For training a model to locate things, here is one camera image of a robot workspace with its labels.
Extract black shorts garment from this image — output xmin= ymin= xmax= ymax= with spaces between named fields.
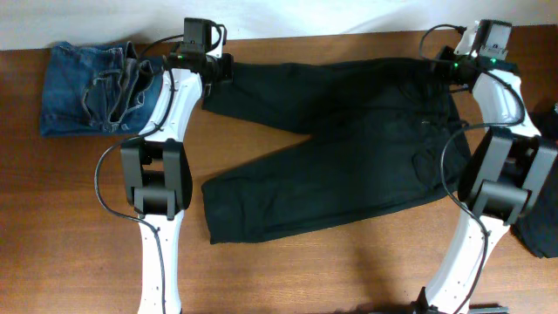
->
xmin=201 ymin=58 xmax=471 ymax=244

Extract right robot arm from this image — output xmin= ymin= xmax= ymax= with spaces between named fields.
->
xmin=409 ymin=19 xmax=557 ymax=313

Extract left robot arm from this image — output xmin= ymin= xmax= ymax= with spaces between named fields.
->
xmin=120 ymin=17 xmax=232 ymax=313

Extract folded blue denim jeans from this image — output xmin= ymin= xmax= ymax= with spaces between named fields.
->
xmin=39 ymin=42 xmax=162 ymax=137

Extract dark garment with red trim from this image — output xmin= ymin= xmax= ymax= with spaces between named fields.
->
xmin=513 ymin=105 xmax=557 ymax=258

